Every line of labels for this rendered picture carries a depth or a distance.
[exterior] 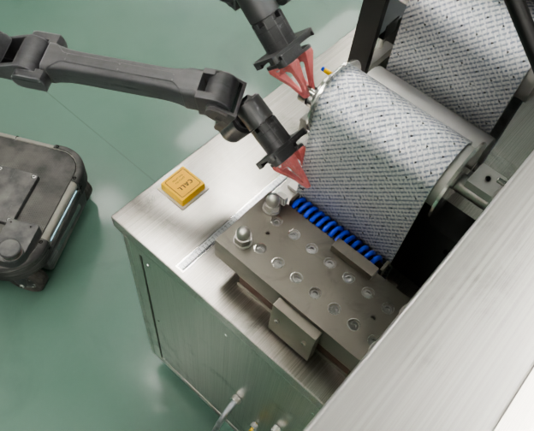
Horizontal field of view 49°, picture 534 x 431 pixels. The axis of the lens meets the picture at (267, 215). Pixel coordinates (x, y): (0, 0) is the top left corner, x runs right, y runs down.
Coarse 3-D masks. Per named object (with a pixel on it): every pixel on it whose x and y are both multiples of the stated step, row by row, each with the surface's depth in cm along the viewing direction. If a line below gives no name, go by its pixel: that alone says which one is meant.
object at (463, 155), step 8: (464, 152) 90; (456, 160) 89; (464, 160) 89; (448, 168) 89; (456, 168) 89; (448, 176) 89; (440, 184) 90; (432, 192) 91; (440, 192) 90; (432, 200) 93
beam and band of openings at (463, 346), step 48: (528, 192) 42; (480, 240) 40; (528, 240) 40; (432, 288) 37; (480, 288) 38; (528, 288) 38; (384, 336) 35; (432, 336) 36; (480, 336) 36; (528, 336) 36; (384, 384) 34; (432, 384) 34; (480, 384) 34
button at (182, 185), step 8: (184, 168) 131; (176, 176) 130; (184, 176) 130; (192, 176) 130; (168, 184) 129; (176, 184) 129; (184, 184) 129; (192, 184) 129; (200, 184) 129; (168, 192) 129; (176, 192) 128; (184, 192) 128; (192, 192) 128; (176, 200) 129; (184, 200) 127
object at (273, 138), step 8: (272, 120) 109; (256, 128) 110; (264, 128) 109; (272, 128) 109; (280, 128) 110; (304, 128) 112; (256, 136) 110; (264, 136) 109; (272, 136) 109; (280, 136) 109; (288, 136) 110; (296, 136) 110; (264, 144) 110; (272, 144) 109; (280, 144) 109; (272, 152) 109; (264, 160) 109; (272, 160) 107
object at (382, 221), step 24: (312, 144) 104; (312, 168) 109; (336, 168) 104; (312, 192) 114; (336, 192) 108; (360, 192) 103; (384, 192) 99; (336, 216) 113; (360, 216) 108; (384, 216) 103; (408, 216) 98; (384, 240) 107
